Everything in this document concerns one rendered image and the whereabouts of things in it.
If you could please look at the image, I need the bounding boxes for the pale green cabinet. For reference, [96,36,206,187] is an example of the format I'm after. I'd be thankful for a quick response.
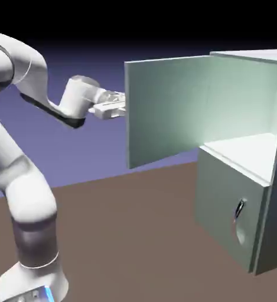
[194,48,277,276]

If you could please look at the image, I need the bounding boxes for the pale green handled cabinet door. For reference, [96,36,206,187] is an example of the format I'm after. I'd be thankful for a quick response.
[194,148,266,273]

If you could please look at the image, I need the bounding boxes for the curved metal door handle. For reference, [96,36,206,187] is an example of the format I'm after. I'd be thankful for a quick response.
[234,198,246,220]

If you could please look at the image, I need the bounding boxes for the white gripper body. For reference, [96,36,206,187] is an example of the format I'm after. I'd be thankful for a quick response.
[88,98,127,120]

